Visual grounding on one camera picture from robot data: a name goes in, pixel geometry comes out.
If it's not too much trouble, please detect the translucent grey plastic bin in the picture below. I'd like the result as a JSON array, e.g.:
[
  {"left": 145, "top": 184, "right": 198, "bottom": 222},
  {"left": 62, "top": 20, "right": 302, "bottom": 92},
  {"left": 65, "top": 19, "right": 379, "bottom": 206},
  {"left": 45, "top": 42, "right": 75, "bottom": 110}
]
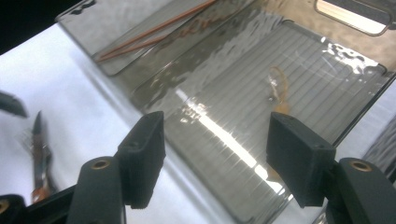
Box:
[
  {"left": 55, "top": 0, "right": 260, "bottom": 77},
  {"left": 130, "top": 0, "right": 396, "bottom": 224},
  {"left": 362, "top": 116, "right": 396, "bottom": 178}
]

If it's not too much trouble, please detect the brown wooden chopstick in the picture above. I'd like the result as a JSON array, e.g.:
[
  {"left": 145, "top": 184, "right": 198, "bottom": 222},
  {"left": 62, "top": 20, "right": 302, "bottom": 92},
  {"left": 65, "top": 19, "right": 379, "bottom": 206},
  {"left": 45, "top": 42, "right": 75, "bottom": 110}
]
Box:
[
  {"left": 96, "top": 32, "right": 178, "bottom": 63},
  {"left": 97, "top": 0, "right": 218, "bottom": 61}
]

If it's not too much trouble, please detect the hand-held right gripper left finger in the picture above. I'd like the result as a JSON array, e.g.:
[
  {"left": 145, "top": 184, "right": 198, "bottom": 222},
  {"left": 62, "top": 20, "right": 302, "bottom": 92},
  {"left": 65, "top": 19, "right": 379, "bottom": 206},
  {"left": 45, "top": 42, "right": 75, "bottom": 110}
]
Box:
[{"left": 115, "top": 110, "right": 166, "bottom": 210}]

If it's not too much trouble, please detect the wooden handled knife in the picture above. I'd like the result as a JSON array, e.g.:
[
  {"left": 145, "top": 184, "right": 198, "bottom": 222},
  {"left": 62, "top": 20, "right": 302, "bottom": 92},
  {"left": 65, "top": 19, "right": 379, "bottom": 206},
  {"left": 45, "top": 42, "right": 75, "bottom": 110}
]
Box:
[{"left": 31, "top": 110, "right": 53, "bottom": 203}]

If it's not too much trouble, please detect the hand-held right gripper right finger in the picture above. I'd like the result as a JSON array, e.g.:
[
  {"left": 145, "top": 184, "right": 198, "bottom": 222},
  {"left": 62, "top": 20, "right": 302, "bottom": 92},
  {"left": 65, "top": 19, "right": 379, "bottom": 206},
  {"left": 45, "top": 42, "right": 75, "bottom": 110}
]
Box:
[{"left": 265, "top": 111, "right": 337, "bottom": 209}]

